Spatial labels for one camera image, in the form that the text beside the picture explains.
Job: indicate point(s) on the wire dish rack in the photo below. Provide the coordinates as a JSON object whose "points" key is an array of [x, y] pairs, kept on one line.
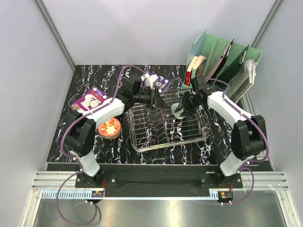
{"points": [[152, 128]]}

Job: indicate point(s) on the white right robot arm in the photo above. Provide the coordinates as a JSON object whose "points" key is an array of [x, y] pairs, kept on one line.
{"points": [[248, 141]]}

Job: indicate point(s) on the pink clipboard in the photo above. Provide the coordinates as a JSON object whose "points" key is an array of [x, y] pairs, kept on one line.
{"points": [[217, 58]]}

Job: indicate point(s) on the red spine book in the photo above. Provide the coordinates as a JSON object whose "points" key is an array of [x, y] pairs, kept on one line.
{"points": [[188, 78]]}

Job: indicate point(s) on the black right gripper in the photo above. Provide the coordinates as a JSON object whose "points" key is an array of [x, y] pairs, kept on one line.
{"points": [[186, 95]]}

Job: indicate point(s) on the red white floral bowl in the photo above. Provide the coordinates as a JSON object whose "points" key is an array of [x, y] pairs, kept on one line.
{"points": [[111, 126]]}

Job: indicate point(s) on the pale green upturned bowl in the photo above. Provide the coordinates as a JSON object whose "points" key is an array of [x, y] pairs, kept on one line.
{"points": [[178, 111]]}

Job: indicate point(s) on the mint green file organizer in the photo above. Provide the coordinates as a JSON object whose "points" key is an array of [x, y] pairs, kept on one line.
{"points": [[204, 44]]}

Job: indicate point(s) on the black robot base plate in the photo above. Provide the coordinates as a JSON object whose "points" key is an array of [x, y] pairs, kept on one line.
{"points": [[158, 181]]}

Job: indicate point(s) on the purple rabbit picture book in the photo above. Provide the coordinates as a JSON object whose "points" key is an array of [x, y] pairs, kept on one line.
{"points": [[90, 100]]}

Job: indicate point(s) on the dark green clipboard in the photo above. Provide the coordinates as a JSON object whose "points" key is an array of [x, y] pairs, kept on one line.
{"points": [[234, 68]]}

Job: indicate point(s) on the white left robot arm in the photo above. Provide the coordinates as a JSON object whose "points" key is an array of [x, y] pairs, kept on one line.
{"points": [[79, 136]]}

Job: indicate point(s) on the aluminium frame rail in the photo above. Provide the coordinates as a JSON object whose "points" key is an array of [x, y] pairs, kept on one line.
{"points": [[65, 186]]}

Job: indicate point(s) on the cream paperback book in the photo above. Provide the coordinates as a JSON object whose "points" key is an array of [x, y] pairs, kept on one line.
{"points": [[197, 66]]}

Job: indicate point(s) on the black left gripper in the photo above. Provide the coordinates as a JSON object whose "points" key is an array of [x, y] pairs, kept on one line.
{"points": [[160, 102]]}

